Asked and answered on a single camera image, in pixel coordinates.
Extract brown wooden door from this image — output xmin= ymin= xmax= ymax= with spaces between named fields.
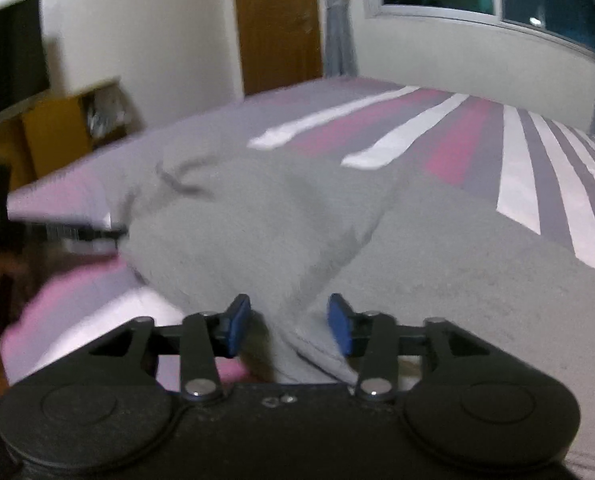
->
xmin=232 ymin=0 xmax=324 ymax=97

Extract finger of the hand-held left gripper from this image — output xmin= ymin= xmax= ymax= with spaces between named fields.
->
xmin=8 ymin=217 xmax=129 ymax=245

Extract black wall television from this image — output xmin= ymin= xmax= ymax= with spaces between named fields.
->
xmin=0 ymin=0 xmax=52 ymax=127

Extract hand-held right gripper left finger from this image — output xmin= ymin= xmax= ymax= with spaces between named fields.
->
xmin=88 ymin=293 xmax=252 ymax=404

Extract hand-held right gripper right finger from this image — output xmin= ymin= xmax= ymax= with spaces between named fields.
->
xmin=327 ymin=293 xmax=479 ymax=404

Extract bed with striped sheet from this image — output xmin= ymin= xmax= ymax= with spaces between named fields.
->
xmin=0 ymin=76 xmax=595 ymax=386

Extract grey pants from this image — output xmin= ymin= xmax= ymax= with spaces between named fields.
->
xmin=108 ymin=149 xmax=595 ymax=476

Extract yellow wooden cabinet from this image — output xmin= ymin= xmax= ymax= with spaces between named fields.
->
xmin=0 ymin=77 xmax=144 ymax=196

